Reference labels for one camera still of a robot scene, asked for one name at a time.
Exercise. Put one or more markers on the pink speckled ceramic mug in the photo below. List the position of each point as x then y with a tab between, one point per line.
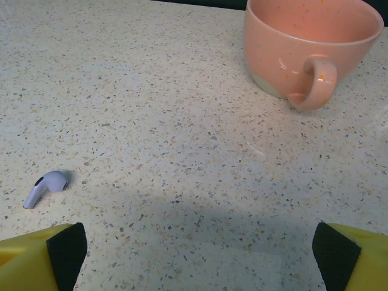
272	54

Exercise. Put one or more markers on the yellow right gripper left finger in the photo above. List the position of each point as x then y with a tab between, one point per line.
27	266

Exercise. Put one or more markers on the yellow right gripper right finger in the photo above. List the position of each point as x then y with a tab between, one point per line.
363	266

